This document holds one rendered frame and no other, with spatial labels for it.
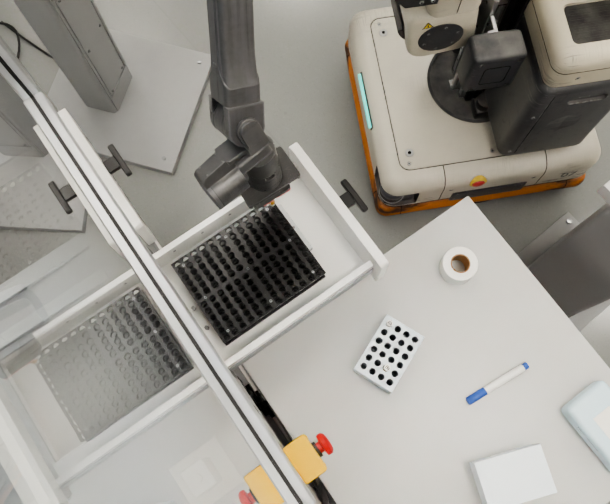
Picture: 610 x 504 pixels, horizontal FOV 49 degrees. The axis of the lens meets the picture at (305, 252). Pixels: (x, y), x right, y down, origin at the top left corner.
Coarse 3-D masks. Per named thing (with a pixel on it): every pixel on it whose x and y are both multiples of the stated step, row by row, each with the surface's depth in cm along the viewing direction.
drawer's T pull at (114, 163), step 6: (114, 150) 127; (114, 156) 126; (120, 156) 126; (108, 162) 126; (114, 162) 126; (120, 162) 126; (108, 168) 126; (114, 168) 126; (120, 168) 127; (126, 168) 126; (126, 174) 126
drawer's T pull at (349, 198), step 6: (342, 180) 125; (348, 186) 124; (348, 192) 124; (354, 192) 124; (342, 198) 124; (348, 198) 124; (354, 198) 124; (360, 198) 124; (348, 204) 123; (354, 204) 124; (360, 204) 123; (366, 210) 123
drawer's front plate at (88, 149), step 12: (72, 120) 127; (72, 132) 126; (84, 144) 125; (96, 156) 125; (96, 168) 124; (108, 180) 123; (120, 192) 123; (120, 204) 122; (132, 216) 122; (144, 228) 123; (144, 240) 128
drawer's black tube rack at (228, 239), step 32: (256, 224) 124; (192, 256) 125; (224, 256) 122; (256, 256) 125; (288, 256) 122; (192, 288) 124; (224, 288) 121; (256, 288) 124; (288, 288) 121; (224, 320) 122; (256, 320) 119
